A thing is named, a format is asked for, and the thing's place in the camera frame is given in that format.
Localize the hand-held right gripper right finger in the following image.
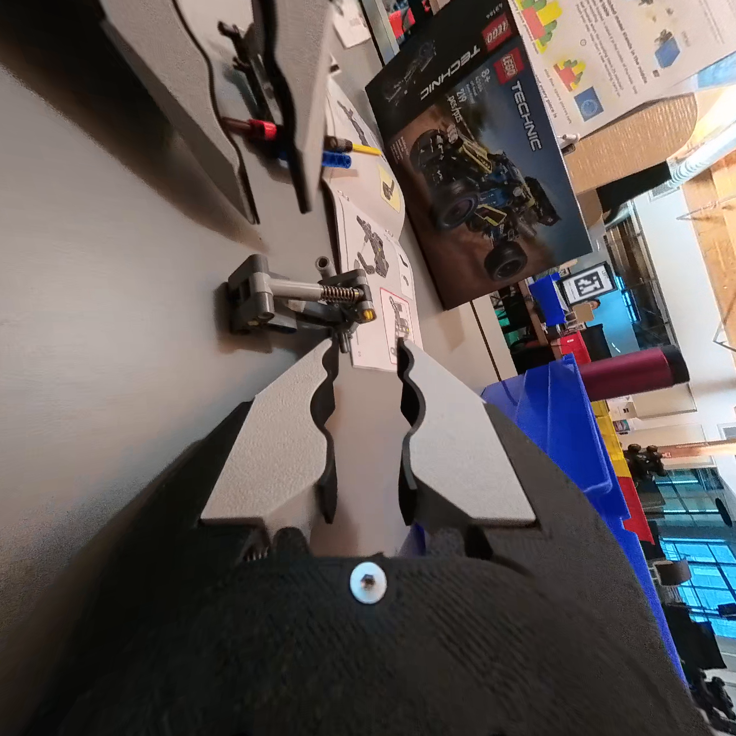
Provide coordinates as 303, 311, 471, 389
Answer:
396, 338, 537, 527

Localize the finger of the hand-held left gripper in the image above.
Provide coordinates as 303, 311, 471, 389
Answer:
253, 0, 335, 215
98, 0, 261, 226

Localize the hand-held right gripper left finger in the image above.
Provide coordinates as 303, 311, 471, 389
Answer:
199, 338, 341, 525

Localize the lego chassis with red parts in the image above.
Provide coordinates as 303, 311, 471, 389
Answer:
217, 20, 353, 169

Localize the grey lego suspension assembly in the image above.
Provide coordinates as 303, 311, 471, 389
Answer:
226, 255, 378, 353

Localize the lego instruction booklet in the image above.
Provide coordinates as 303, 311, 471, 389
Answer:
321, 92, 424, 370

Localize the dark lego buggy box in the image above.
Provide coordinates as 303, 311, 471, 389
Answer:
364, 0, 594, 311

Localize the small white leaflet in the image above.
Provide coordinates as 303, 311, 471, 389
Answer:
332, 10, 373, 49

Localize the blue plastic bin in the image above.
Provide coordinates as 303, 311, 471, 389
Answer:
482, 352, 615, 521
528, 273, 568, 327

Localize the yellow plastic bin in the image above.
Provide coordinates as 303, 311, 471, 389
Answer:
591, 399, 633, 478

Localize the red plastic bin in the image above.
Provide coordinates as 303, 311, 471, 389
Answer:
615, 460, 656, 545

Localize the maroon drink bottle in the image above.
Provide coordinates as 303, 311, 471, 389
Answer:
580, 344, 691, 402

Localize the black white tag sign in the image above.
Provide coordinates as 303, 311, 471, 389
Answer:
559, 263, 616, 307

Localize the printed sorting guide sheet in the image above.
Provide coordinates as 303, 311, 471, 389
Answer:
511, 0, 736, 140

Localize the brown cardboard board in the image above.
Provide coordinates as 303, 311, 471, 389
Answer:
566, 92, 699, 196

